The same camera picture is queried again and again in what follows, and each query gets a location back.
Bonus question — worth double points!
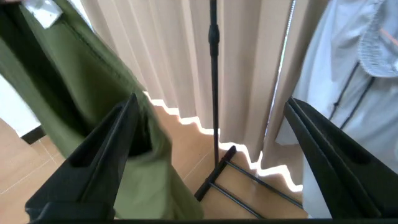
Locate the beige curtain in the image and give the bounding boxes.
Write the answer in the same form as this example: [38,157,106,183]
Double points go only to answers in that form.
[80,0,331,187]

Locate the black clothes rack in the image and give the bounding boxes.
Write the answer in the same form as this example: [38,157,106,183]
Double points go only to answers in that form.
[194,0,304,219]

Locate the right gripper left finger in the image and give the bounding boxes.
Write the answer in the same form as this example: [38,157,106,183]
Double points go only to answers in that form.
[25,92,140,220]

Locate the pale grey shorts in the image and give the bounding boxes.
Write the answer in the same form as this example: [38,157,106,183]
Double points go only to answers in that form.
[275,0,398,218]

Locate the green garment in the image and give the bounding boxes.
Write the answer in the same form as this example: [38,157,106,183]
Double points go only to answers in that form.
[0,0,205,220]

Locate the pink clothes hanger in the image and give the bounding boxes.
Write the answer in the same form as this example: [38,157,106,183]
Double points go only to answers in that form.
[380,27,398,47]

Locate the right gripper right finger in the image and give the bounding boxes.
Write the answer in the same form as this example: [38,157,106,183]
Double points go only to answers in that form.
[283,96,398,218]

